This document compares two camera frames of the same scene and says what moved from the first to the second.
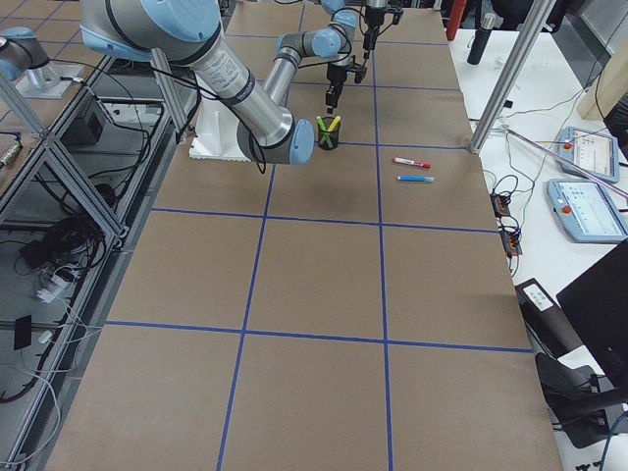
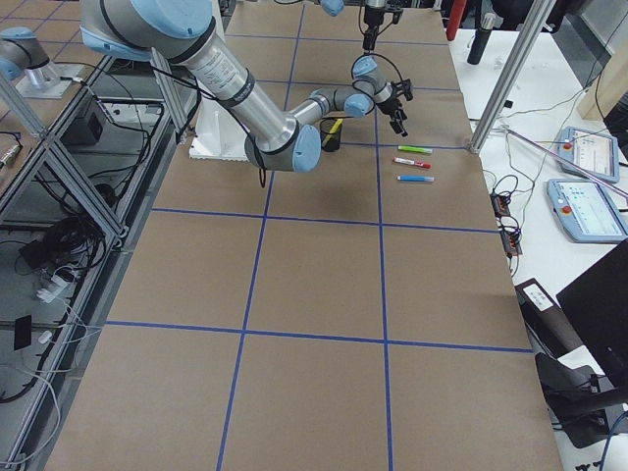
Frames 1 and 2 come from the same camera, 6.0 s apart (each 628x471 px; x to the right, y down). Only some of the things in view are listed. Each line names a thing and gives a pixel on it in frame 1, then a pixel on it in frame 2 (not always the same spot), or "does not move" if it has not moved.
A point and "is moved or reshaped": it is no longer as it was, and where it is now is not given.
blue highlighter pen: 415,178 does not move
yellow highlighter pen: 321,123 is moved or reshaped
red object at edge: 455,15 does not move
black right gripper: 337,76 → 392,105
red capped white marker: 401,160 does not move
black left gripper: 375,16 does not move
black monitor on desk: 597,304 does not move
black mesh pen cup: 328,132 does not move
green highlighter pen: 334,124 → 415,149
